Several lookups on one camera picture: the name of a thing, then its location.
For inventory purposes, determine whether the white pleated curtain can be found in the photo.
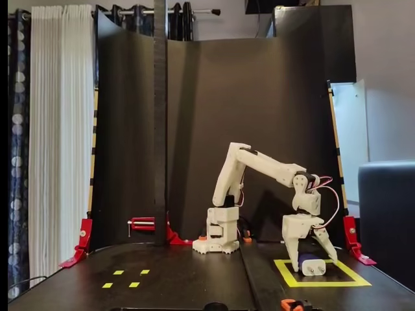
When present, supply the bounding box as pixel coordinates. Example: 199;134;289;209
29;3;98;286

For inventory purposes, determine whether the white cabinet door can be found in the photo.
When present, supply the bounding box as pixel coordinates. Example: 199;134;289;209
329;79;370;208

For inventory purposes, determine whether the red white servo cable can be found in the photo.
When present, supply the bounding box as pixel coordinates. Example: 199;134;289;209
309;176;344;227

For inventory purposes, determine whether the yellow tape square outline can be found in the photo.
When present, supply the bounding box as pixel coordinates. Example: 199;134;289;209
273;259;372;288

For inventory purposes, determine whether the black upright camera post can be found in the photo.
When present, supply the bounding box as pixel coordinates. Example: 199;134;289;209
154;0;169;248

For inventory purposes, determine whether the tall black panel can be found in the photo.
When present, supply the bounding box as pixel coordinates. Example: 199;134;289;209
274;5;357;98

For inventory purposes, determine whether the red post base bracket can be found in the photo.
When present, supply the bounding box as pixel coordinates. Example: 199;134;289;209
165;212;193;246

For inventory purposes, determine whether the metal curtain rod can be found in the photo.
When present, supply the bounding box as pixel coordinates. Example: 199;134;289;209
92;8;222;17

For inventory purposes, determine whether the red corner bracket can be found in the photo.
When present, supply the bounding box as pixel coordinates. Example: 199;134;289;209
58;218;93;268
342;216;377;266

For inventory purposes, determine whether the wooden stick with black tape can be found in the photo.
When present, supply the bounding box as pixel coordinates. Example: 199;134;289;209
326;80;350;216
87;89;99;218

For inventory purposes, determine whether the white moving gripper finger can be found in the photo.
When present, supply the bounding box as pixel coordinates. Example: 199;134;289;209
311;225;338;263

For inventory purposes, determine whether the red screw clamp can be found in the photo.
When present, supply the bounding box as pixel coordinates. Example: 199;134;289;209
127;216;156;238

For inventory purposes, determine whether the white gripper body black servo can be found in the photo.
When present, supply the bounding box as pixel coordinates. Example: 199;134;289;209
281;213;325;242

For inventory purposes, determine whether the white fixed gripper finger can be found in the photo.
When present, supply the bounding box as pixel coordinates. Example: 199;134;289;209
283;237;302;273

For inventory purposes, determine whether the black curved backdrop sheet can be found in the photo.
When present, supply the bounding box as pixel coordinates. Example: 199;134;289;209
89;8;346;248

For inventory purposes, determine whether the blue white USB charger block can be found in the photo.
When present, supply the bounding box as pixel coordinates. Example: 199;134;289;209
297;252;327;277

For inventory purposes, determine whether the dark blue sofa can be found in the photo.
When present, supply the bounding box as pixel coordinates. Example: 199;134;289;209
357;159;415;291

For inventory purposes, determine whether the dark blue dotted curtain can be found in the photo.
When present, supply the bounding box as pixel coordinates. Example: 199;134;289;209
8;8;32;301
93;1;195;42

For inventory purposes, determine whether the thin black floor cable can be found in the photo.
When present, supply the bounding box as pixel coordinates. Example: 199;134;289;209
8;275;48;294

